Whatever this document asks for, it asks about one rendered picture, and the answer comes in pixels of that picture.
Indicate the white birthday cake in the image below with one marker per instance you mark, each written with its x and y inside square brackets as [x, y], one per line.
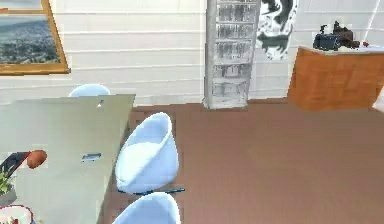
[15, 215]

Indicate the white egg chair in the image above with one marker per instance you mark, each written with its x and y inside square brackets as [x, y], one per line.
[89, 90]
[146, 156]
[150, 210]

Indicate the grey glass block column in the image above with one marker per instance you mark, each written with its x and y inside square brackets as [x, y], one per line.
[230, 53]

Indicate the small white pointed object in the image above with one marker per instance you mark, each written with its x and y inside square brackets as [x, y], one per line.
[99, 104]

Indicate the small grey phone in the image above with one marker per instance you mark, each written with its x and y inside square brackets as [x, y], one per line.
[91, 156]

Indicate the pale green dining table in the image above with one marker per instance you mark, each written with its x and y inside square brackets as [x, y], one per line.
[63, 140]

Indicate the orange wooden cabinet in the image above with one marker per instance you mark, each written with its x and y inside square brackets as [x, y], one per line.
[336, 80]

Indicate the dark blue toaster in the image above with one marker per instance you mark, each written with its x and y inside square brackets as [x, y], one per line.
[325, 42]

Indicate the brown round bread loaf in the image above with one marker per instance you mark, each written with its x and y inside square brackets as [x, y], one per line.
[36, 158]

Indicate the dark brown coffee machine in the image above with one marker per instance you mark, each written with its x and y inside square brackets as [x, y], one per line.
[345, 36]

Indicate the wood framed landscape picture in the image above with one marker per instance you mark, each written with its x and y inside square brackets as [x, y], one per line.
[26, 40]

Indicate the small red object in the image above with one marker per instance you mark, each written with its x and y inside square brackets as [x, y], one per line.
[365, 44]

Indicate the green potted plant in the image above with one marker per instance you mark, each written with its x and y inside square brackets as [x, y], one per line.
[6, 186]

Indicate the black and white wall poster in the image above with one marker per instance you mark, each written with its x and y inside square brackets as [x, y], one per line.
[276, 30]

